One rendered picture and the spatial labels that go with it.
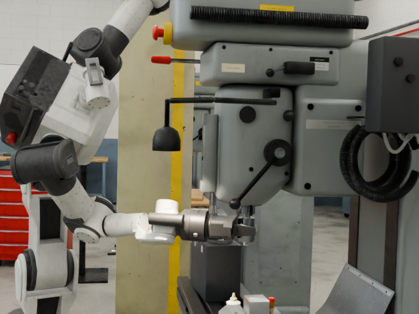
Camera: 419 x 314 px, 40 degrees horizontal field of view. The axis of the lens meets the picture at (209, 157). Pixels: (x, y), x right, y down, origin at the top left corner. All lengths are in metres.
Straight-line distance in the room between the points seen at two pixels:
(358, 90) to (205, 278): 0.80
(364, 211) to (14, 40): 9.40
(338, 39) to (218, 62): 0.32
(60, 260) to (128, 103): 1.43
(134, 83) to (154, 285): 1.15
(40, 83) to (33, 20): 9.06
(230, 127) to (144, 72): 1.83
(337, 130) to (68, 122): 0.73
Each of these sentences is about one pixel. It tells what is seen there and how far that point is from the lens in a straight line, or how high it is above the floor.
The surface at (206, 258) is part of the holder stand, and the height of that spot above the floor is 1.08.
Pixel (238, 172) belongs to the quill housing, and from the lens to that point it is 1.50.
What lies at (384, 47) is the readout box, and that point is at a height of 1.70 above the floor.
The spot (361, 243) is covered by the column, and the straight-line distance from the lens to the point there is 1.81.
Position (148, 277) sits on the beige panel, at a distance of 3.40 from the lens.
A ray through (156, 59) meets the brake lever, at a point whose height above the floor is 1.70.
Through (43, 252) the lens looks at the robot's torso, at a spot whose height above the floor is 1.08.
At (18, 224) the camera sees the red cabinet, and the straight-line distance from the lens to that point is 6.22.
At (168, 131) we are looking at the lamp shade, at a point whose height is 1.50.
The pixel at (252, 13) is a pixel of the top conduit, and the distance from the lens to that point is 1.45.
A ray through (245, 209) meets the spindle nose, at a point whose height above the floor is 1.29.
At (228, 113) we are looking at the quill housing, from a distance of 1.50.
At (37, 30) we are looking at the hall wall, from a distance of 10.74.
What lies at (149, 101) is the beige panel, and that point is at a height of 1.64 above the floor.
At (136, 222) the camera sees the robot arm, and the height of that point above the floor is 1.24.
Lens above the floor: 1.53
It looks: 3 degrees down
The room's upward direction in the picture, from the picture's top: 2 degrees clockwise
